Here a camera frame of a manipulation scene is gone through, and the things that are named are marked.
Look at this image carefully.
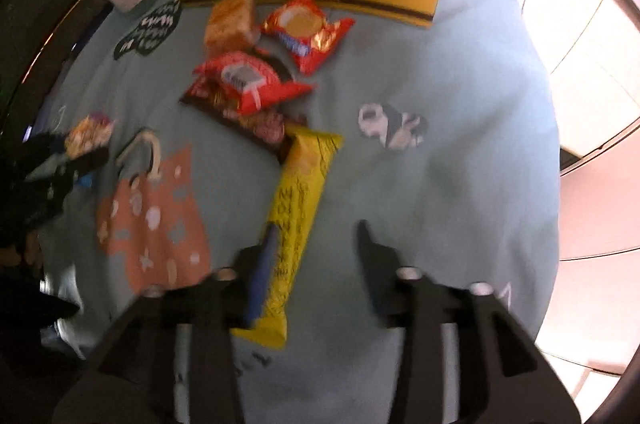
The red packet with round cake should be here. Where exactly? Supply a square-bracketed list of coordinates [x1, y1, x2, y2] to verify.
[260, 0, 357, 76]

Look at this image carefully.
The red snack packet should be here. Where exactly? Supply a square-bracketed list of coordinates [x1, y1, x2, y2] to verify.
[180, 51, 316, 115]

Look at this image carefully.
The person's left hand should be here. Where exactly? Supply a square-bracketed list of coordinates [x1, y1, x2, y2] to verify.
[0, 229, 45, 277]

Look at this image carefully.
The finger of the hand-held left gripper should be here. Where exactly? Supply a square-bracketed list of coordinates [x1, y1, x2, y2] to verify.
[50, 147, 111, 190]
[21, 131, 69, 166]

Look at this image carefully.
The dark brown snack packet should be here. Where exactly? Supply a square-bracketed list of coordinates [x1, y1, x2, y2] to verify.
[180, 54, 308, 155]

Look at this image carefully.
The orange cracker packet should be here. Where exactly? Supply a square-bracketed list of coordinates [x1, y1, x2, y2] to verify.
[204, 0, 258, 55]

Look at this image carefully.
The light blue printed cloth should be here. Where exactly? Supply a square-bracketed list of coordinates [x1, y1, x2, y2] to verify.
[30, 0, 562, 424]

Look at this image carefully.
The long yellow snack packet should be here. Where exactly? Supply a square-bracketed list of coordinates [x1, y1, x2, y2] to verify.
[231, 124, 345, 350]

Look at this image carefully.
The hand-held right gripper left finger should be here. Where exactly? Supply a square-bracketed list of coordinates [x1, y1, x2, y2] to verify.
[52, 224, 281, 424]

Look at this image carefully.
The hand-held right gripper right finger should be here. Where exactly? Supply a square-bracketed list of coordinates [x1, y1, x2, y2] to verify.
[357, 220, 581, 424]

